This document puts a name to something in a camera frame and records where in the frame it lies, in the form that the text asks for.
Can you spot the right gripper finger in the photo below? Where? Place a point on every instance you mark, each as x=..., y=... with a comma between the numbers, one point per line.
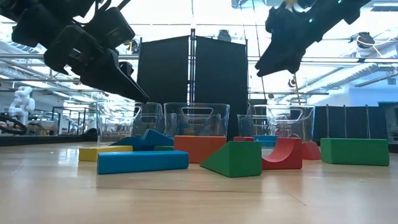
x=286, y=56

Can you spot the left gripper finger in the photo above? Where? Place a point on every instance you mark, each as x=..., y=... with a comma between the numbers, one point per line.
x=128, y=69
x=109, y=74

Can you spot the clear plastic bin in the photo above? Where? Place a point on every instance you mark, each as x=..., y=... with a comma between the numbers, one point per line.
x=196, y=121
x=118, y=124
x=295, y=124

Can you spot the yellow long block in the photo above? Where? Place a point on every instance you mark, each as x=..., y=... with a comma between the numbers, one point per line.
x=90, y=152

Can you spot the blue long block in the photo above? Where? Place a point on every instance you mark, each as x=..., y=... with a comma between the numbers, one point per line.
x=143, y=161
x=265, y=137

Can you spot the green long block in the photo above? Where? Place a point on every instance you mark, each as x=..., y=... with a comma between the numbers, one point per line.
x=164, y=148

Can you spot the red rectangular block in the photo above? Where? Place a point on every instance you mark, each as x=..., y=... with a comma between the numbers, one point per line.
x=243, y=138

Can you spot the red triangular block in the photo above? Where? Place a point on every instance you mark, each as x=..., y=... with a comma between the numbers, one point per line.
x=311, y=152

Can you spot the red arch block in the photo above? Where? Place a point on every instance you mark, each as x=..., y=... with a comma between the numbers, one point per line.
x=293, y=155

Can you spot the orange triangular block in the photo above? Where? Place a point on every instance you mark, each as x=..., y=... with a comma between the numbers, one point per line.
x=192, y=149

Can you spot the green triangular block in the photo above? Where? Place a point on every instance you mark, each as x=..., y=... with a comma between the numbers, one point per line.
x=239, y=161

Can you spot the green rectangular block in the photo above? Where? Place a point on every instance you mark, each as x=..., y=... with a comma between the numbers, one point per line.
x=354, y=152

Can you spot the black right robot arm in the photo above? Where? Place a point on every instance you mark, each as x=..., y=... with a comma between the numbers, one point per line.
x=339, y=9

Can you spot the small black hanging fixture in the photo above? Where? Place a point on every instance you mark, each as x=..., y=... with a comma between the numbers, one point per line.
x=291, y=82

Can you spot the black ceiling fixture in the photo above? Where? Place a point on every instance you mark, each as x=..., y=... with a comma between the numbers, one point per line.
x=224, y=35

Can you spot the white robot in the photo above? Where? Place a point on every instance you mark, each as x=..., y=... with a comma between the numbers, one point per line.
x=23, y=102

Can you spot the tall black partition screen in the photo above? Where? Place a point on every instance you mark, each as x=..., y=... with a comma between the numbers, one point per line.
x=217, y=77

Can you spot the low black partition panels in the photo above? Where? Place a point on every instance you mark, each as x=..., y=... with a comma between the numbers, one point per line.
x=354, y=123

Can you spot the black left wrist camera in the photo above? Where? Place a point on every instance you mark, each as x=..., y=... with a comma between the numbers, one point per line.
x=112, y=29

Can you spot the black ceiling camera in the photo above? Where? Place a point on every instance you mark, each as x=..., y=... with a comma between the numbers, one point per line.
x=365, y=40

